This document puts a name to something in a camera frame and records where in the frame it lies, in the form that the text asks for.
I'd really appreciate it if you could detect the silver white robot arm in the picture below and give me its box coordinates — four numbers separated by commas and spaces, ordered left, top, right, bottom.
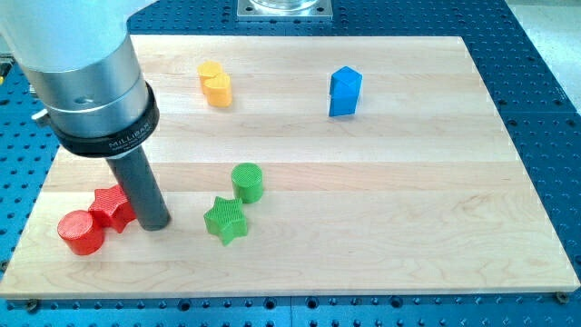
1, 0, 159, 157

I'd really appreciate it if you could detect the green star block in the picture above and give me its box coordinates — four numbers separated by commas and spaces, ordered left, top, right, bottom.
203, 196, 248, 246

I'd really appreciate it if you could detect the blue pentagon block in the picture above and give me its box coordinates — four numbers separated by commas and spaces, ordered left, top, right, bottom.
329, 66, 362, 117

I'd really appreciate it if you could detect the red star block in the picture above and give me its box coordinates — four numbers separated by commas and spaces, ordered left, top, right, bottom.
89, 184, 136, 233

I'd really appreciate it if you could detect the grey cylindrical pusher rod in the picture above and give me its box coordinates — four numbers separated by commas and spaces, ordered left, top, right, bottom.
106, 146, 171, 231

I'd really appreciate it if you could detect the yellow heart block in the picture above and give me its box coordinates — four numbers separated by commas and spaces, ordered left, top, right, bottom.
197, 61, 232, 108

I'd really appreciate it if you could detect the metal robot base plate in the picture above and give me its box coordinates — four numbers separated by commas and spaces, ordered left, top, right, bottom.
236, 0, 333, 21

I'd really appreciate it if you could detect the green cylinder block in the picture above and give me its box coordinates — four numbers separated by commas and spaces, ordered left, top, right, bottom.
231, 163, 263, 203

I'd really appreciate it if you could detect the red cylinder block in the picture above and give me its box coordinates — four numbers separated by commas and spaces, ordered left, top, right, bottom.
57, 210, 104, 255

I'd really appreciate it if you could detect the light wooden board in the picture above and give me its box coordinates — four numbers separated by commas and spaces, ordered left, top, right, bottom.
1, 35, 580, 299

